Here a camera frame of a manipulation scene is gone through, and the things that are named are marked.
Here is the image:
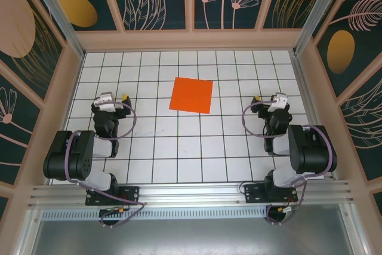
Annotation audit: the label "left arm power connector wires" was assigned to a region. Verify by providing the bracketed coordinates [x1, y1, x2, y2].
[100, 205, 129, 216]

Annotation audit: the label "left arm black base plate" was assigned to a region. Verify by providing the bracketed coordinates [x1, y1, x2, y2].
[85, 185, 141, 207]

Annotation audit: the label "aluminium frame post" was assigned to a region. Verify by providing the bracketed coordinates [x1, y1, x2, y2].
[25, 0, 87, 59]
[293, 0, 343, 56]

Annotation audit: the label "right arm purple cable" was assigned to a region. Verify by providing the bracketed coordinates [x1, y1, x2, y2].
[241, 101, 338, 226]

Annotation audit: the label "arm power connector wires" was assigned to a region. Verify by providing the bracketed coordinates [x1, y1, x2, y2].
[276, 204, 300, 216]
[100, 205, 129, 216]

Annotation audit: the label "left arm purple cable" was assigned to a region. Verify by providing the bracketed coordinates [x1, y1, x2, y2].
[64, 101, 147, 229]

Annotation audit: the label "aluminium side rail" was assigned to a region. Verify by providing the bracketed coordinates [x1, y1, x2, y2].
[291, 50, 341, 182]

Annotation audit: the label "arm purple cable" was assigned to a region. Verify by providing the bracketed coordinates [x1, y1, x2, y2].
[64, 101, 147, 229]
[241, 101, 338, 226]

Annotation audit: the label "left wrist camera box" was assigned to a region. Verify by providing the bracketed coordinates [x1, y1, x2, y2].
[94, 92, 117, 112]

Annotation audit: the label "grey metal panel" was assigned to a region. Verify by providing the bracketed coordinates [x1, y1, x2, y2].
[17, 207, 368, 255]

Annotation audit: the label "orange square paper sheet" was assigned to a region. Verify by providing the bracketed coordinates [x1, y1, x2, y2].
[169, 77, 214, 115]

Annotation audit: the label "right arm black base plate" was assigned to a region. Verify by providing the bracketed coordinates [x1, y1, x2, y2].
[244, 183, 299, 205]

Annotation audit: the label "right arm power connector wires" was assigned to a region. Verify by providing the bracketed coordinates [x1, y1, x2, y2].
[276, 204, 300, 216]

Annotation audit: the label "aluminium mounting rail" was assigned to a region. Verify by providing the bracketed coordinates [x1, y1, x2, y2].
[28, 179, 355, 208]

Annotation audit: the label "slotted grey cable duct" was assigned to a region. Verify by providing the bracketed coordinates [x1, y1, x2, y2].
[41, 209, 350, 220]

